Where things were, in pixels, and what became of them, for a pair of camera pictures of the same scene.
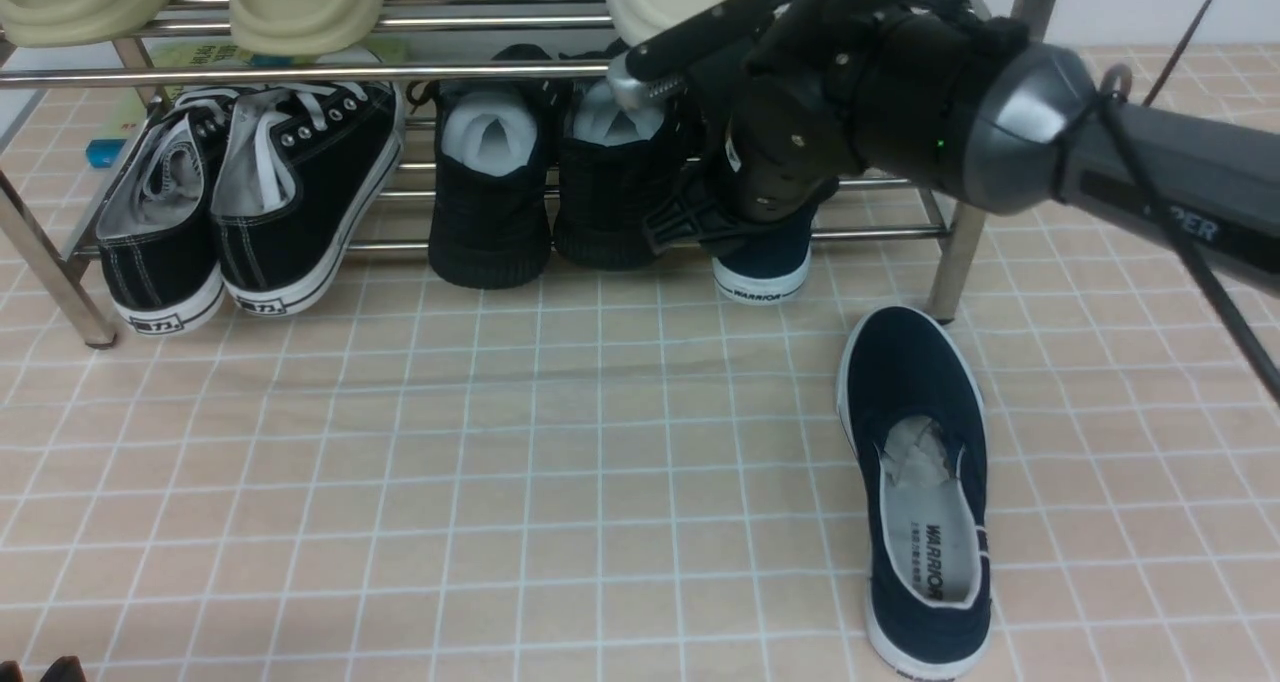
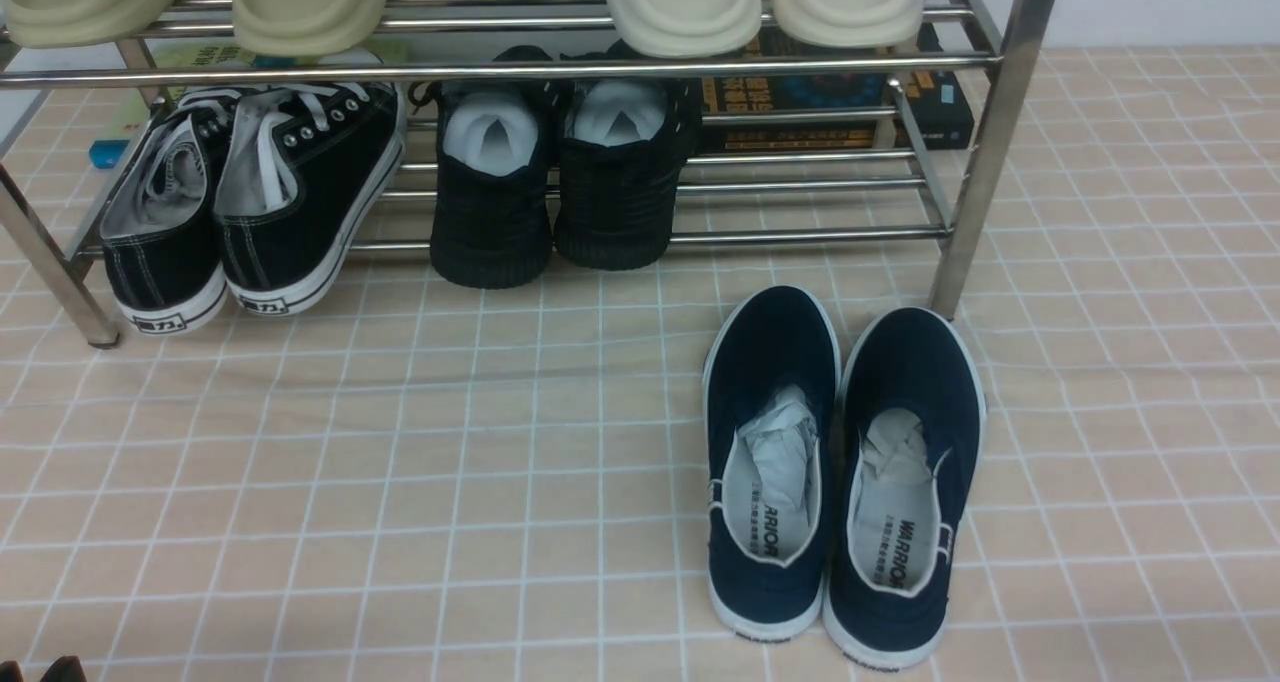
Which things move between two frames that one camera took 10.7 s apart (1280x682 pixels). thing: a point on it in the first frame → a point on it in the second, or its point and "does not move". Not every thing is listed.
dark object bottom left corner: x=66 y=669 does not move
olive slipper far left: x=68 y=4 does not move
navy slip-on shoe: x=770 y=272 → x=771 y=414
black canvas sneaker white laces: x=301 y=174 does not move
